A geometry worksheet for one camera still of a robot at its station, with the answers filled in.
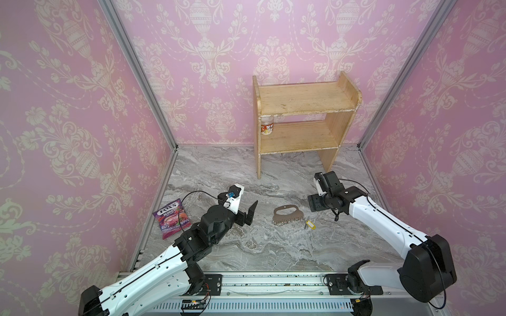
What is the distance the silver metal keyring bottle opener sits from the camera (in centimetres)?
91

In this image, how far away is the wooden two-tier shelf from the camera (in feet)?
2.54

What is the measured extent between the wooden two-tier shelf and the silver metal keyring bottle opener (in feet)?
0.72
